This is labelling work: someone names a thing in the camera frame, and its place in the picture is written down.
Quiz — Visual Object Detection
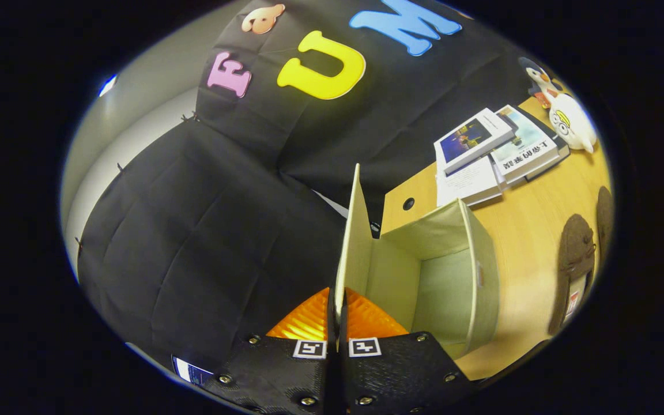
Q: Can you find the book with blue night cover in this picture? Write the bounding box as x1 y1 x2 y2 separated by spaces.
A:
434 108 518 176

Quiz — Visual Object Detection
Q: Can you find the pale green fabric storage box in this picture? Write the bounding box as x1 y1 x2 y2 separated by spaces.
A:
335 164 500 360

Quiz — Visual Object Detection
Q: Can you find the brown fuzzy moccasin shoe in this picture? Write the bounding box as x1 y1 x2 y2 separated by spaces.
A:
548 214 597 336
596 186 616 258

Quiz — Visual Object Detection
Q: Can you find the white round plush toy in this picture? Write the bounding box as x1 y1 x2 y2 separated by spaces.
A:
549 93 598 154

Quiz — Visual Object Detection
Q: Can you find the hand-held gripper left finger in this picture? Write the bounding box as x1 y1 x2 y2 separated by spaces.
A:
202 287 338 415

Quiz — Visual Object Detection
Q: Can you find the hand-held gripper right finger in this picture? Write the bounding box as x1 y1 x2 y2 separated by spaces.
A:
338 287 474 415

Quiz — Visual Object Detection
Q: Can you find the black book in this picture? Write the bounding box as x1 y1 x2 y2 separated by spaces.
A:
525 104 571 183

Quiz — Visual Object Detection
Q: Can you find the penguin plush toy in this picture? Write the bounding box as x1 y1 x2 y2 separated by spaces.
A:
519 56 567 110

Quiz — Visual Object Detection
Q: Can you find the white text-covered book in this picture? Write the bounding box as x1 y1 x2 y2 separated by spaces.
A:
436 156 505 208

